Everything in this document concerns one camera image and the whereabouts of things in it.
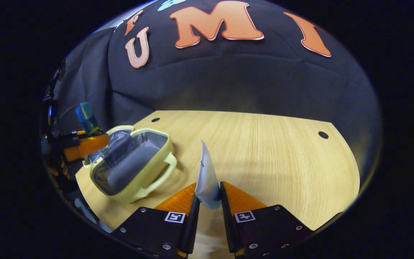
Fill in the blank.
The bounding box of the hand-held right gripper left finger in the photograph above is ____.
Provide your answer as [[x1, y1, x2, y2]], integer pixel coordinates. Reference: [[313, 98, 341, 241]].
[[112, 182, 201, 259]]

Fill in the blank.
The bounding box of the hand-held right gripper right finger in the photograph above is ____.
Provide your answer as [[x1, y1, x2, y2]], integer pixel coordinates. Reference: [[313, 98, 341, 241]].
[[220, 181, 313, 258]]

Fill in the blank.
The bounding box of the blue skin care bottle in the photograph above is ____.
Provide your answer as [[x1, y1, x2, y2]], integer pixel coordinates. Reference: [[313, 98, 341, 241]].
[[76, 102, 101, 136]]

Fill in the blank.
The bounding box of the small white blue tube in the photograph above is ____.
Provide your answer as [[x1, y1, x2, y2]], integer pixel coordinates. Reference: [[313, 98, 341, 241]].
[[194, 140, 222, 210]]

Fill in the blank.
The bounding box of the pale yellow suitcase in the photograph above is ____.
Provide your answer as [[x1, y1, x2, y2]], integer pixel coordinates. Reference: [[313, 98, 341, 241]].
[[83, 125, 178, 203]]

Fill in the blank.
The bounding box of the black backdrop cloth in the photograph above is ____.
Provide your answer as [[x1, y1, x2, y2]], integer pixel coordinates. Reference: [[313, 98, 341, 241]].
[[42, 0, 382, 173]]

